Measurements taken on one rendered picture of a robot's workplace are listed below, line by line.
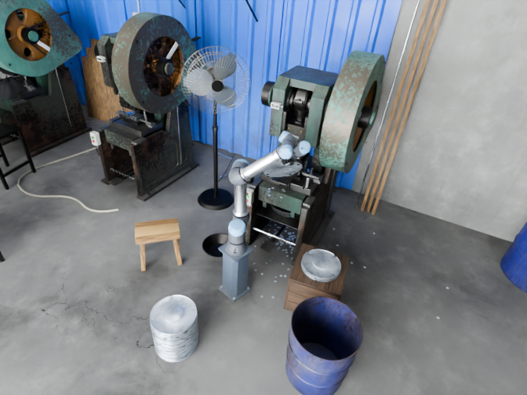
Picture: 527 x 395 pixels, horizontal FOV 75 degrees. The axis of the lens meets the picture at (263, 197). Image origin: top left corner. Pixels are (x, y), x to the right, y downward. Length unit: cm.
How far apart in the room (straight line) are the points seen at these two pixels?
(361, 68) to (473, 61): 150
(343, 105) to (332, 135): 19
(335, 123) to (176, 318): 156
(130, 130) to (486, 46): 326
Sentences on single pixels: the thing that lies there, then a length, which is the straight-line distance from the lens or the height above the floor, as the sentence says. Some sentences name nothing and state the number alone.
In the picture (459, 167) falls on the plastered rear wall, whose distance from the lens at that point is 392.
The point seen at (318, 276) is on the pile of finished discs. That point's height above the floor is 39.
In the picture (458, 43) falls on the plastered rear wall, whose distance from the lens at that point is 359.
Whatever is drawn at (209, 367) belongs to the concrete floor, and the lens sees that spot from 253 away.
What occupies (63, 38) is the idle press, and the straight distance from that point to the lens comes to 488.
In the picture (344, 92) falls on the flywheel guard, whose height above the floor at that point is 157.
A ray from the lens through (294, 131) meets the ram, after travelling 269.
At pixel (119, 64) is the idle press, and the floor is 141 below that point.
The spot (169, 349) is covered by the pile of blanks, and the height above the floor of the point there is 15.
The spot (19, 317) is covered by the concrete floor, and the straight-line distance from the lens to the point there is 310.
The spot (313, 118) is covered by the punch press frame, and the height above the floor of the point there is 128.
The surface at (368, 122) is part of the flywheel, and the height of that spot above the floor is 132.
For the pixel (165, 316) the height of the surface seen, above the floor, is 32.
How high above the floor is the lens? 223
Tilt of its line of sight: 36 degrees down
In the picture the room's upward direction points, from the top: 5 degrees clockwise
